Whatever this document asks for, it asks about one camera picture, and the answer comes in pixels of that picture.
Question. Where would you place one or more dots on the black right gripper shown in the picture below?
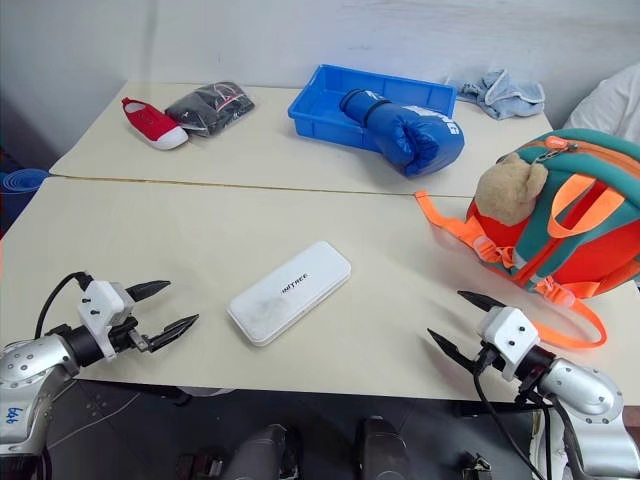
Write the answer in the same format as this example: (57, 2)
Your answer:
(486, 356)

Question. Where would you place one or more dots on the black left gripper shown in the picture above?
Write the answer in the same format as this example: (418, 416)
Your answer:
(131, 338)

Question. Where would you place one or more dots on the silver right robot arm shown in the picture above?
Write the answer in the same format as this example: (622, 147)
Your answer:
(585, 400)

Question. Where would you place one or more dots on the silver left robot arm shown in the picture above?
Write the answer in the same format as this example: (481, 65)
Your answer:
(30, 365)

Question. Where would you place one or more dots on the white rectangular case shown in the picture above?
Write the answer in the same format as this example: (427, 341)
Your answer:
(289, 293)

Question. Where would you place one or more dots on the orange and teal backpack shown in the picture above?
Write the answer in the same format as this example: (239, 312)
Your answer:
(565, 220)

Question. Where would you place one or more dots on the tan plush bear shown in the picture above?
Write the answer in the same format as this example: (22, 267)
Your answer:
(507, 192)

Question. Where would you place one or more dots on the dark rounded right shape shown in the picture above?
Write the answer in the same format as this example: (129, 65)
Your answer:
(380, 450)

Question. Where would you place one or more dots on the dark rounded shape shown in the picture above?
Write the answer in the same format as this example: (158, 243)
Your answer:
(262, 452)
(380, 450)

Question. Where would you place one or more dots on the dark rounded left shape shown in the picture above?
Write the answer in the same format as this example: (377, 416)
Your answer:
(262, 452)

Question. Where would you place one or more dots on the red and white shoe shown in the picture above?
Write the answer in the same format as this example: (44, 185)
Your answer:
(152, 125)

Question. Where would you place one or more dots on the blue foam roll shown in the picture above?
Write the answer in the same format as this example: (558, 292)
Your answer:
(17, 187)

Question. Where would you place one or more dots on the blue boxing glove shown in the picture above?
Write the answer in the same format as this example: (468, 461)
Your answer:
(410, 132)

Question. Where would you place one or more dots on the black item in plastic bag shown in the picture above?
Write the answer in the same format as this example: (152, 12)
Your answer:
(210, 107)

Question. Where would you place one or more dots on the light blue towel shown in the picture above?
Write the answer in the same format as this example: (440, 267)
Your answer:
(500, 92)

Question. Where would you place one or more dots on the blue plastic bin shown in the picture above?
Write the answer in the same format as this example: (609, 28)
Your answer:
(325, 107)

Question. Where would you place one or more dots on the white cloth bundle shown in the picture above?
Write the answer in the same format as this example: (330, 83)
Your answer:
(607, 102)

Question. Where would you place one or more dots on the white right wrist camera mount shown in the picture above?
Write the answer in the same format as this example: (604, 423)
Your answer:
(510, 336)

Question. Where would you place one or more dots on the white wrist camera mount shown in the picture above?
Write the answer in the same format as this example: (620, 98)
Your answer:
(101, 310)
(510, 336)

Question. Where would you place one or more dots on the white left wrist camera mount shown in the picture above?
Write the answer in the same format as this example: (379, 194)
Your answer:
(101, 310)

